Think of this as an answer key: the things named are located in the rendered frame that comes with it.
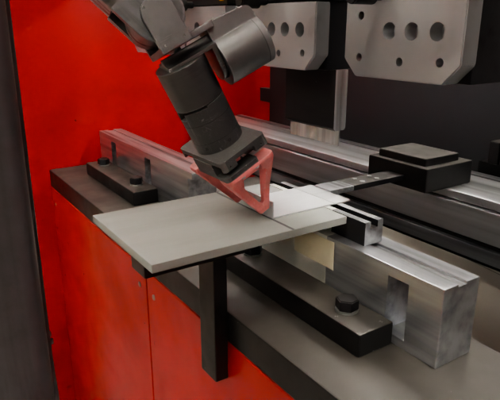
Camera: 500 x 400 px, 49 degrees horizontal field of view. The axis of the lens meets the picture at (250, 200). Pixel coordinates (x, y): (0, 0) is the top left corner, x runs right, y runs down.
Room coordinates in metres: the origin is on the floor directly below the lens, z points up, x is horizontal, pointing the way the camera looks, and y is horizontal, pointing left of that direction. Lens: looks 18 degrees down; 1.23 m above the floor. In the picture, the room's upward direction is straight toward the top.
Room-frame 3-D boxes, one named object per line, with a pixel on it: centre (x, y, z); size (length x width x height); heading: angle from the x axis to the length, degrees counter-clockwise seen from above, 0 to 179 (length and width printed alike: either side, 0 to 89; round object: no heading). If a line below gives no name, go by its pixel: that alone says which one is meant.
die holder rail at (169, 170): (1.19, 0.22, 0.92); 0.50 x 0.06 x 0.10; 34
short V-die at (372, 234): (0.72, -0.10, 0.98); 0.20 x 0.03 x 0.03; 34
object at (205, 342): (0.63, 0.07, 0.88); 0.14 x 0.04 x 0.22; 124
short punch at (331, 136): (0.73, -0.09, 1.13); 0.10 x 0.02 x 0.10; 34
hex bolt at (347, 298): (0.58, -0.11, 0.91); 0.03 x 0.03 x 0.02
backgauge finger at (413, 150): (0.83, -0.21, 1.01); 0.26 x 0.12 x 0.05; 124
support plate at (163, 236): (0.65, 0.04, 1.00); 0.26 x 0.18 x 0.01; 124
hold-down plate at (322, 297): (0.67, -0.06, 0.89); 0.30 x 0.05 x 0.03; 34
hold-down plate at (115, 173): (1.20, 0.30, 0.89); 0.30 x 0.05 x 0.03; 34
